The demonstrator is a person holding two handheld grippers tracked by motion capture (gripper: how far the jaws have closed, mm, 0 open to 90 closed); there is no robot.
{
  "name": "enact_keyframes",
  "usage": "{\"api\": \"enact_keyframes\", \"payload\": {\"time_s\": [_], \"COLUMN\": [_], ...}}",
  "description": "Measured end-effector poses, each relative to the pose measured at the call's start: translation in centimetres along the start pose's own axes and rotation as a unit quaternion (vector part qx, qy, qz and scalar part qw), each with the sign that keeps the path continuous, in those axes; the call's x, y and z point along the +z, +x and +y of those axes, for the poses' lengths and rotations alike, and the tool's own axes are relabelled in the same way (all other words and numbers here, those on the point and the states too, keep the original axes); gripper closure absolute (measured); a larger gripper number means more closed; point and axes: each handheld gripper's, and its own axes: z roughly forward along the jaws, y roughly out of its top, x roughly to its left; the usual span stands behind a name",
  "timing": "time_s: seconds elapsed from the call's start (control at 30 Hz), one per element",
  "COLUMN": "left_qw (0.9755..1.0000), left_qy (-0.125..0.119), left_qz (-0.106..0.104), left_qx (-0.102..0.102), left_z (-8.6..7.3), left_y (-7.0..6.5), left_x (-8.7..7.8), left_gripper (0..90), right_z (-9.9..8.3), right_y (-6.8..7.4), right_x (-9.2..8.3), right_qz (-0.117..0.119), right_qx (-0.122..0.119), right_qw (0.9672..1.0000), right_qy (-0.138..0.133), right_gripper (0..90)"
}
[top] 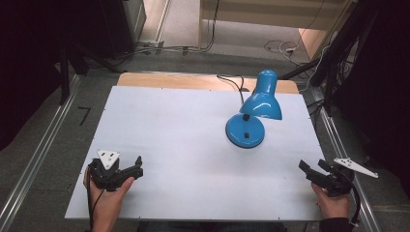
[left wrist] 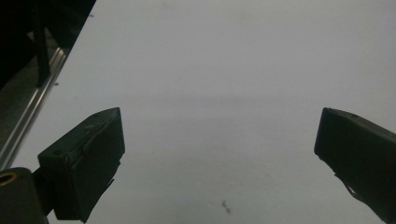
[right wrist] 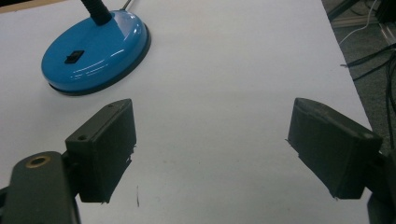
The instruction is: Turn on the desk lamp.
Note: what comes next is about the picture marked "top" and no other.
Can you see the dark curtain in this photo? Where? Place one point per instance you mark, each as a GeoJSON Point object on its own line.
{"type": "Point", "coordinates": [386, 80]}
{"type": "Point", "coordinates": [29, 64]}

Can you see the person's right hand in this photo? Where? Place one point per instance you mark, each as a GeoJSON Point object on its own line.
{"type": "Point", "coordinates": [335, 208]}

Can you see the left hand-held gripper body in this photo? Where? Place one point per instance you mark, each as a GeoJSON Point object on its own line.
{"type": "Point", "coordinates": [106, 175]}

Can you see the grey power strip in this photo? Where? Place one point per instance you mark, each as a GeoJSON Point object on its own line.
{"type": "Point", "coordinates": [151, 45]}

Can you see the black cabinet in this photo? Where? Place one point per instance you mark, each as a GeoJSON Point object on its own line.
{"type": "Point", "coordinates": [117, 25]}

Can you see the black metal stand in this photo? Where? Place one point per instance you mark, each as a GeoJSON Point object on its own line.
{"type": "Point", "coordinates": [335, 48]}

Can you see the blue desk lamp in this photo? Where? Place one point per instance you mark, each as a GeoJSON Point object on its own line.
{"type": "Point", "coordinates": [245, 130]}

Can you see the aluminium rail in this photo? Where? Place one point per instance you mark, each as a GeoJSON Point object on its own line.
{"type": "Point", "coordinates": [334, 137]}
{"type": "Point", "coordinates": [38, 151]}

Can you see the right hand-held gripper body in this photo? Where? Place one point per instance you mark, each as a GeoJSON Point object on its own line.
{"type": "Point", "coordinates": [338, 183]}

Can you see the beige wooden furniture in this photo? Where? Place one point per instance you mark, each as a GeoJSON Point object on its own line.
{"type": "Point", "coordinates": [267, 13]}

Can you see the person's left hand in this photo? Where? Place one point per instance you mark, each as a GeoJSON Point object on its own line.
{"type": "Point", "coordinates": [108, 199]}

